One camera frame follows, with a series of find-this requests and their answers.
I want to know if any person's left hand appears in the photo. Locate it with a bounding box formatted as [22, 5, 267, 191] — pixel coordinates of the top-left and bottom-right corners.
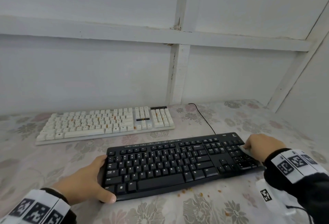
[51, 154, 118, 206]

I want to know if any person's right hand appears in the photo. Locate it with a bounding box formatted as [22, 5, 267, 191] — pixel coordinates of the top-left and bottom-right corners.
[243, 133, 286, 163]

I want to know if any grey fluffy cloth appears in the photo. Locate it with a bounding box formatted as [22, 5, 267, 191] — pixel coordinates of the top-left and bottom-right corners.
[239, 144, 254, 158]

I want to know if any white keyboard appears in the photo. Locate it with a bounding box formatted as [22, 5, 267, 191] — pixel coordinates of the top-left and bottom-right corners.
[35, 106, 176, 146]

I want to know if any black keyboard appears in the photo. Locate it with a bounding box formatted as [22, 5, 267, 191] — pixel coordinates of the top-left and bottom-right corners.
[101, 132, 265, 202]

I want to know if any person's right forearm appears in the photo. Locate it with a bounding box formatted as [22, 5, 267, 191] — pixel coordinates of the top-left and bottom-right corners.
[264, 148, 329, 224]

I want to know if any person's left forearm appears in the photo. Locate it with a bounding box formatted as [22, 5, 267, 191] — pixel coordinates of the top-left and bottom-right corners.
[0, 187, 77, 224]

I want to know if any floral tablecloth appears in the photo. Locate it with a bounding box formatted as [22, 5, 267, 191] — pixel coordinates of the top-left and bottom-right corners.
[0, 99, 329, 224]

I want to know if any white marker right wristband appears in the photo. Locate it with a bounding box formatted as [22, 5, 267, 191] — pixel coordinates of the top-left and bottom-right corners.
[271, 149, 328, 184]

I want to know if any white marker wristband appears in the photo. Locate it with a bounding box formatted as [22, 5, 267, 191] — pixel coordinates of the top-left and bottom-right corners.
[271, 149, 328, 184]
[0, 189, 71, 224]

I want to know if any white marker left wristband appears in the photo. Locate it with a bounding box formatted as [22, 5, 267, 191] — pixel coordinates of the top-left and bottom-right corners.
[0, 189, 71, 224]

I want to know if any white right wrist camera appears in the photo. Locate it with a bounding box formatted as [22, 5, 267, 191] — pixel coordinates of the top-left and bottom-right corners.
[256, 179, 298, 216]

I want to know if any black keyboard cable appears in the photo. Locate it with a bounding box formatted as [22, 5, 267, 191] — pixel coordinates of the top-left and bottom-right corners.
[188, 103, 216, 135]

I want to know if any black camera cable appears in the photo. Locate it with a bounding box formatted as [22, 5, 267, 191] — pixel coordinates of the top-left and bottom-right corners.
[285, 205, 313, 224]

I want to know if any white wooden frame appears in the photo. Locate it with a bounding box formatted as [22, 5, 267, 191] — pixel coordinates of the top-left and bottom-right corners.
[0, 0, 329, 113]

